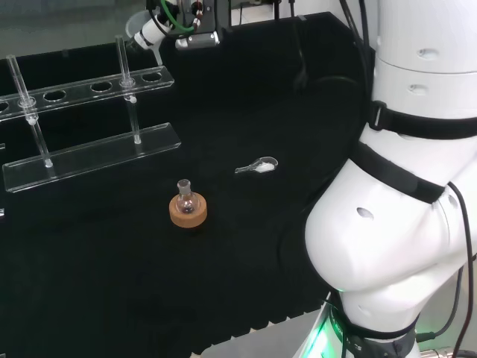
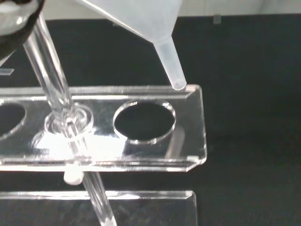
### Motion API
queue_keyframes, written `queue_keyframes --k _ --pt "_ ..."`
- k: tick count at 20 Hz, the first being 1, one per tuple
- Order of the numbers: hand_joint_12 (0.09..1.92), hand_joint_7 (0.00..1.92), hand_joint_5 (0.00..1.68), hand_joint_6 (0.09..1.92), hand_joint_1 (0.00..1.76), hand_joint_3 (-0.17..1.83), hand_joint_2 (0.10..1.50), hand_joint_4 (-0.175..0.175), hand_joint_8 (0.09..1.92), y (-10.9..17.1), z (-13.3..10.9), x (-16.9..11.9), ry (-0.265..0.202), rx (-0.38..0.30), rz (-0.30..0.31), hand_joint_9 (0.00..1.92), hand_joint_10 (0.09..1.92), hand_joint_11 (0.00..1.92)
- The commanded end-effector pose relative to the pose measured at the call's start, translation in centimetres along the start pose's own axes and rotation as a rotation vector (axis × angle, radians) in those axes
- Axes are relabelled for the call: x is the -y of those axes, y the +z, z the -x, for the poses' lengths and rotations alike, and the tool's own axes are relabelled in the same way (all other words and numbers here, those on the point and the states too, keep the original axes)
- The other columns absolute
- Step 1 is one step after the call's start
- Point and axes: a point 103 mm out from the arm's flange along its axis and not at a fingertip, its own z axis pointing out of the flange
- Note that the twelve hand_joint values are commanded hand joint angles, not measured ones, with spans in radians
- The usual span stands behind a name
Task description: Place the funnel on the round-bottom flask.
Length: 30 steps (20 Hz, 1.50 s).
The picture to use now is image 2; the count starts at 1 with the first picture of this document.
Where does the clear glass funnel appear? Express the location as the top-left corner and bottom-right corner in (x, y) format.
(22, 11), (117, 226)

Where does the black bench cloth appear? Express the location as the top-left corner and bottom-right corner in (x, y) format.
(0, 14), (301, 226)

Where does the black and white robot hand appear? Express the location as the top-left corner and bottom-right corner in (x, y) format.
(0, 0), (46, 64)

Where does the clear acrylic funnel stand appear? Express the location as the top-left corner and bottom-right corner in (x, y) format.
(0, 84), (208, 226)

